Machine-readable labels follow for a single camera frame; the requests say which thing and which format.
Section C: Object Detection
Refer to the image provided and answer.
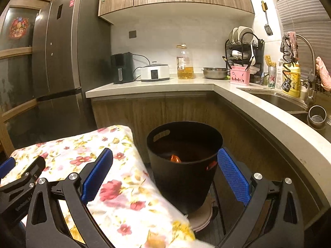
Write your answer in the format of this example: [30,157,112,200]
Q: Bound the black dish rack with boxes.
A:
[224,32,265,82]

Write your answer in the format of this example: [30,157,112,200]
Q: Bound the floral blanket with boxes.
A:
[0,125,197,248]

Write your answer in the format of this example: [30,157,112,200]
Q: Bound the pink utensil holder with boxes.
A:
[230,66,251,86]

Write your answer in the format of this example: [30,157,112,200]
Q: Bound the beer can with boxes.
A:
[267,66,277,89]

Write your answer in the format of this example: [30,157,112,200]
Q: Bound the cooking oil bottle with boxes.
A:
[176,44,194,80]

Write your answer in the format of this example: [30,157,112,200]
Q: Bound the grey refrigerator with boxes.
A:
[31,0,112,135]

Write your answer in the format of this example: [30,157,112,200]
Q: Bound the window blinds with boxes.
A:
[266,0,331,75]

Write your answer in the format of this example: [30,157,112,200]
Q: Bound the white bottle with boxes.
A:
[275,59,284,90]

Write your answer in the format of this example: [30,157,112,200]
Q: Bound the pink cloth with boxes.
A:
[315,56,331,91]

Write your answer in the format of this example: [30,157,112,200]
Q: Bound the wooden glass panel door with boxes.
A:
[0,0,56,158]

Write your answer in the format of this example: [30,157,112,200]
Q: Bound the black trash bin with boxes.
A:
[146,121,223,213]

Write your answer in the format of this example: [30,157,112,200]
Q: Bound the round beige stand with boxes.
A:
[190,203,215,232]

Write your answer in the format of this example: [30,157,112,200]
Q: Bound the black air fryer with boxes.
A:
[111,52,135,84]

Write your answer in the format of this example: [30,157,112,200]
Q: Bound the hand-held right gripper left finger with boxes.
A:
[26,148,114,248]

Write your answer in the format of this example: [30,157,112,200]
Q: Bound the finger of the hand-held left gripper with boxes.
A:
[0,156,46,195]
[0,157,16,179]

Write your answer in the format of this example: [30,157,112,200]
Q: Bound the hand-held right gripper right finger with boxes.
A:
[217,148,304,248]

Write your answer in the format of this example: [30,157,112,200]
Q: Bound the steel pot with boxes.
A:
[202,67,229,80]

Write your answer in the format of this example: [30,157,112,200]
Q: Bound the steel kitchen faucet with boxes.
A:
[281,32,317,106]

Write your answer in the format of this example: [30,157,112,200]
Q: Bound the red floral door decoration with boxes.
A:
[9,17,29,39]

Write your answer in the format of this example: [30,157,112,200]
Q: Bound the dark pink rag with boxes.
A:
[283,31,299,60]

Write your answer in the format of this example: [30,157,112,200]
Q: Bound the steel sink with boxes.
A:
[236,86,331,135]

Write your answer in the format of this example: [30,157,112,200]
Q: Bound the hanging metal spatula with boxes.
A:
[261,1,273,36]

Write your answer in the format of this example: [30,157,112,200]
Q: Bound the white rice cooker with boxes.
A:
[140,61,170,82]

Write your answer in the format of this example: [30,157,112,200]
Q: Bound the steel cup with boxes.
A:
[307,105,327,130]

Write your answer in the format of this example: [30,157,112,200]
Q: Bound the yellow detergent bottle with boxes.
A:
[283,63,301,98]

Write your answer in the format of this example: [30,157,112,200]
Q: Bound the black power cable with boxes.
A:
[133,54,150,80]

